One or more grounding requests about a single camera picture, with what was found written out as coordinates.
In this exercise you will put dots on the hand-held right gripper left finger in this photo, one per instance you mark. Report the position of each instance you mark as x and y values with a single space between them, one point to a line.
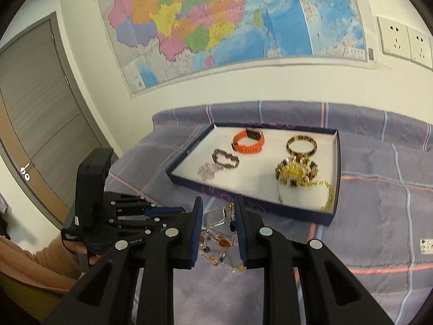
196 230

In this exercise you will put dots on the olive yellow cloth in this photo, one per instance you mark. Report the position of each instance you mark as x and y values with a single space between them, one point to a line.
20 301

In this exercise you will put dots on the white sheet label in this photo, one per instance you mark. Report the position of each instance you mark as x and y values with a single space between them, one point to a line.
427 246

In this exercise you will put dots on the colourful wall map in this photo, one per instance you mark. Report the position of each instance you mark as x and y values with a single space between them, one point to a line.
203 23

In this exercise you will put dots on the purple plaid bedsheet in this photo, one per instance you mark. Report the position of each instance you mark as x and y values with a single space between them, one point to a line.
372 216

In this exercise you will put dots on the person's left forearm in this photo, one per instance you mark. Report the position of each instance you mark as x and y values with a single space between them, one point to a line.
37 264

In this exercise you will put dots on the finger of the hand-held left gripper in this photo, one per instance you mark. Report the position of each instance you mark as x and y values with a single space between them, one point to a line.
135 226
162 211

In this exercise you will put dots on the shallow dark blue box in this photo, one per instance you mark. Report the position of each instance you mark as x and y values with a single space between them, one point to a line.
257 172

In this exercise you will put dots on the amber bangle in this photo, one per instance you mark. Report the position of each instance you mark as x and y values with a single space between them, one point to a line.
304 137

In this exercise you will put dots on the grey door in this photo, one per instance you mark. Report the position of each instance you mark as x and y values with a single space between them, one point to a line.
40 101

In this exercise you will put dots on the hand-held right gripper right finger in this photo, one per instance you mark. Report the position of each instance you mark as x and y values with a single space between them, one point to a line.
241 230

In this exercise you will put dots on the white wall socket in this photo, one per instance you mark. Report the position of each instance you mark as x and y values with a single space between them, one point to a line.
394 37
421 49

